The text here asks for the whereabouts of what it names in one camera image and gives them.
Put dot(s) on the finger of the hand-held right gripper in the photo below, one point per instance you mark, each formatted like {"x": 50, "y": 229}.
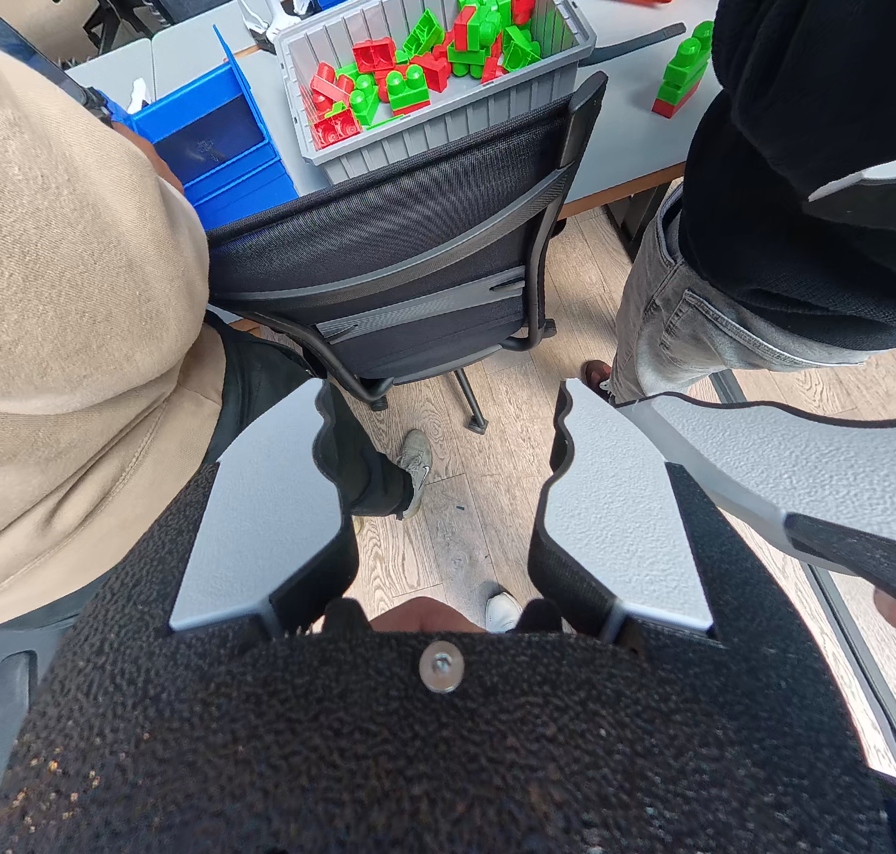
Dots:
{"x": 850, "y": 186}
{"x": 770, "y": 462}

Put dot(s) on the green and red block tower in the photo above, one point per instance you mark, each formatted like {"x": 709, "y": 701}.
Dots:
{"x": 682, "y": 70}

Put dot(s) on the grey plastic bin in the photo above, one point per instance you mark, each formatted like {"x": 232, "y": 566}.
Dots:
{"x": 448, "y": 126}

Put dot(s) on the person's right hand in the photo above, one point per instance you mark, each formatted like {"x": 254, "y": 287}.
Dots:
{"x": 889, "y": 606}

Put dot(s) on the person's white shoe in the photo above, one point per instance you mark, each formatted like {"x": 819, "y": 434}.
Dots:
{"x": 502, "y": 613}

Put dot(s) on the stacked blue plastic bins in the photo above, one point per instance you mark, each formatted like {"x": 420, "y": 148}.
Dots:
{"x": 231, "y": 168}

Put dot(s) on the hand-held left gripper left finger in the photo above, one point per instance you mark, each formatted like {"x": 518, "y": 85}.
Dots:
{"x": 259, "y": 518}

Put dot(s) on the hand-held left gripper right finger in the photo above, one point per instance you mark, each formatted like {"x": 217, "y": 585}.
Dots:
{"x": 619, "y": 518}

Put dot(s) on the small white plastic part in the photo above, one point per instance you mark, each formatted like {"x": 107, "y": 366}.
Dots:
{"x": 138, "y": 96}

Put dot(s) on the black mesh office chair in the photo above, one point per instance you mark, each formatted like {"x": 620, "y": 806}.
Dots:
{"x": 392, "y": 203}

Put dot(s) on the black swivel chair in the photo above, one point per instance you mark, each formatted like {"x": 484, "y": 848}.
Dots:
{"x": 105, "y": 7}

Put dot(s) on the grey desk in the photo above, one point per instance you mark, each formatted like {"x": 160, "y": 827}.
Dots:
{"x": 630, "y": 140}

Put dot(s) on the pile of red green blocks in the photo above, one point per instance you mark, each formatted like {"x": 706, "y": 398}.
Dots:
{"x": 413, "y": 77}

